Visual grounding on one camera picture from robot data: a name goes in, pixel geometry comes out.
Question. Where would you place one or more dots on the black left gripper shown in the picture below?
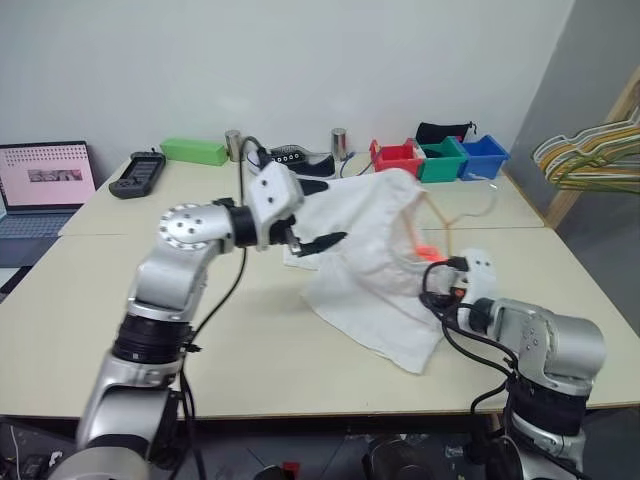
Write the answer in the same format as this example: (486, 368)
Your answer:
(284, 232)

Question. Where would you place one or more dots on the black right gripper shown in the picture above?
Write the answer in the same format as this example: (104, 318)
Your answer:
(452, 297)

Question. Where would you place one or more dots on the beige clothes hanger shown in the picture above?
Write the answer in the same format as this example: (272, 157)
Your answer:
(449, 225)

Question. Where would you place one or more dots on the white shorts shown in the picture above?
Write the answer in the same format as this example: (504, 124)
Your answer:
(370, 280)

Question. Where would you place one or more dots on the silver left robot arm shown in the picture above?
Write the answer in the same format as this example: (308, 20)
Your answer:
(165, 280)

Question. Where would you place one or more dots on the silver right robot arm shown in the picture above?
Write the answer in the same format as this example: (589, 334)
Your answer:
(550, 350)

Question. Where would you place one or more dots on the black and white sneaker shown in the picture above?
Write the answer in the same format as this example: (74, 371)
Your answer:
(315, 164)

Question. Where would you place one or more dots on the metal cylinder can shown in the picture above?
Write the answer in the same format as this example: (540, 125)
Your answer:
(339, 144)
(233, 145)

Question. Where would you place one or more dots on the red plastic bin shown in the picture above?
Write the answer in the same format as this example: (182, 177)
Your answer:
(397, 159)

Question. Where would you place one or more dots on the green plastic bin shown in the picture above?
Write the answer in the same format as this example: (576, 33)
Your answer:
(442, 162)

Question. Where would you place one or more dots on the green rectangular box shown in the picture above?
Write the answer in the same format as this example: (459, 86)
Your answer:
(192, 150)

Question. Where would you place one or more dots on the blue plastic bin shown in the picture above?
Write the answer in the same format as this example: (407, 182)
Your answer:
(482, 157)

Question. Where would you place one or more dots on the black fabric pouch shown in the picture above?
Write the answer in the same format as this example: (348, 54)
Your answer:
(442, 131)

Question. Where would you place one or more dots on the dark rounded shape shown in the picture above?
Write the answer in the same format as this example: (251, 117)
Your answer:
(397, 460)
(272, 474)

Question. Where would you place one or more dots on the black handheld controller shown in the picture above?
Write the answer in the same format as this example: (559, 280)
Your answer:
(137, 175)

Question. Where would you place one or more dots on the pile of coloured hangers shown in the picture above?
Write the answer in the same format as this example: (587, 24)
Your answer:
(585, 160)

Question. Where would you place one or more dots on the open laptop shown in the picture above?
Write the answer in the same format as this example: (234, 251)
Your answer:
(45, 175)

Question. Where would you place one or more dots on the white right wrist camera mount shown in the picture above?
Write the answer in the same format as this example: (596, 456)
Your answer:
(480, 275)

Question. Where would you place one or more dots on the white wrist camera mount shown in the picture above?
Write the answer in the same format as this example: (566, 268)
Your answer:
(480, 275)
(272, 195)

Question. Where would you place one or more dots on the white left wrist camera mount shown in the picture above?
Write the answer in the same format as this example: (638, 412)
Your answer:
(272, 195)

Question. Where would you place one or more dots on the wooden rack frame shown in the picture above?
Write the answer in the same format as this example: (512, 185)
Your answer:
(567, 200)

